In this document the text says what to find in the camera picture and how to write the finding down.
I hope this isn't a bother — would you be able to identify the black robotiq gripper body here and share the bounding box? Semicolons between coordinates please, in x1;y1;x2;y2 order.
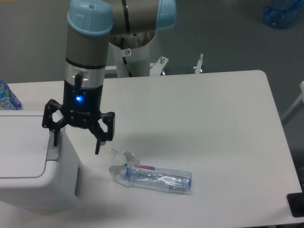
60;73;103;129

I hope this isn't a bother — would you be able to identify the white push-lid trash can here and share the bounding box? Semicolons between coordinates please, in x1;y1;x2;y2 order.
0;110;82;209

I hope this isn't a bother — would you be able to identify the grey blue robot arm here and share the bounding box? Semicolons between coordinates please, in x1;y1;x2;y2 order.
42;0;177;148

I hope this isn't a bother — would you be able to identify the crumpled clear plastic wrapper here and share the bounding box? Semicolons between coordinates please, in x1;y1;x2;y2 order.
109;149;141;188

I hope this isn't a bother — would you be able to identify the blue labelled water bottle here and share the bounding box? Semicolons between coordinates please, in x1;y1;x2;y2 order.
0;80;23;110

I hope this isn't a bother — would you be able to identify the crushed clear plastic bottle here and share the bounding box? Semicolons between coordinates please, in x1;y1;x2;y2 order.
121;163;192;194

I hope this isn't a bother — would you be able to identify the large blue water jug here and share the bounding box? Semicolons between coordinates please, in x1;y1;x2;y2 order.
263;0;304;29

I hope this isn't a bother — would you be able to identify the black device at table edge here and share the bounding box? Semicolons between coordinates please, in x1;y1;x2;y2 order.
287;192;304;218

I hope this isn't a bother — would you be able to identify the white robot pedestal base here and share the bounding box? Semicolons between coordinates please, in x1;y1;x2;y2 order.
109;30;169;78

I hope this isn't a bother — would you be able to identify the white frame at right edge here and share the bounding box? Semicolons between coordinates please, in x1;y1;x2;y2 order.
281;81;304;127

